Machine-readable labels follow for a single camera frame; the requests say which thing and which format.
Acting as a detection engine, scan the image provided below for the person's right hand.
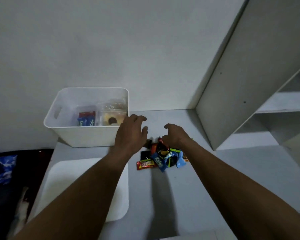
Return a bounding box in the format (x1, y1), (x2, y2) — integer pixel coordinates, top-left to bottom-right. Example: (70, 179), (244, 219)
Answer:
(162, 123), (193, 150)

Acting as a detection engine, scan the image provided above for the person's left hand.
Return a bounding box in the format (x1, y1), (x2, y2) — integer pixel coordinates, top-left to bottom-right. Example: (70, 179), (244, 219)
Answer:
(109, 114), (149, 162)

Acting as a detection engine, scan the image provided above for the person's right forearm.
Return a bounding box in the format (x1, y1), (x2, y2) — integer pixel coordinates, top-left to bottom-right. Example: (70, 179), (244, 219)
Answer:
(181, 141), (300, 240)

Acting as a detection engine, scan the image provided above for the person's left forearm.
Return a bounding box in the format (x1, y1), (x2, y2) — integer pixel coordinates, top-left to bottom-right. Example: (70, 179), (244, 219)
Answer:
(14, 152), (131, 240)

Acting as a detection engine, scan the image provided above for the pile of small snack packets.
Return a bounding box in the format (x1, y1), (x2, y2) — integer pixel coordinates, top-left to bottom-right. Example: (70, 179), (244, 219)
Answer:
(136, 137), (190, 173)

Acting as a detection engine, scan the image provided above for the clear packet with round pastry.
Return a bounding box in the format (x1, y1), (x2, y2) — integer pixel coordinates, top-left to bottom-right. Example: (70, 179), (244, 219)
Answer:
(97, 110), (127, 127)

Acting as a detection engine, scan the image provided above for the clear crinkled plastic packet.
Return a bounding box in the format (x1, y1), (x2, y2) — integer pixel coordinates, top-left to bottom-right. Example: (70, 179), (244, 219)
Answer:
(97, 98), (128, 112)

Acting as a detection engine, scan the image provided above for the white plastic storage bin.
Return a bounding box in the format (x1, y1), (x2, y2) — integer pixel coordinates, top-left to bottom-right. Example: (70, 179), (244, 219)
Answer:
(43, 87), (130, 148)

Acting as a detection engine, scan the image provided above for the blue and red snack packet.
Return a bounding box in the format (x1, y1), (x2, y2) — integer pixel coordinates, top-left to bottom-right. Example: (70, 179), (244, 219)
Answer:
(77, 111), (96, 127)

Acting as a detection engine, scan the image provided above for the white plastic bin lid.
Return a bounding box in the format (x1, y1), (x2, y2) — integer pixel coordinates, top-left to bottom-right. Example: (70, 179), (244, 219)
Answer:
(32, 157), (130, 223)

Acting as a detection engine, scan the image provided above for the white shelf unit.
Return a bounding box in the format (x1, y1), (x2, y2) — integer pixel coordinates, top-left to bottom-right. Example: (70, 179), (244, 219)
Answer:
(195, 0), (300, 170)

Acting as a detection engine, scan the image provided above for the blue patterned cloth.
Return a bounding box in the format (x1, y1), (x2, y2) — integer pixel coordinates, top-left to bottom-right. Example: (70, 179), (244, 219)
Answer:
(0, 154), (18, 187)

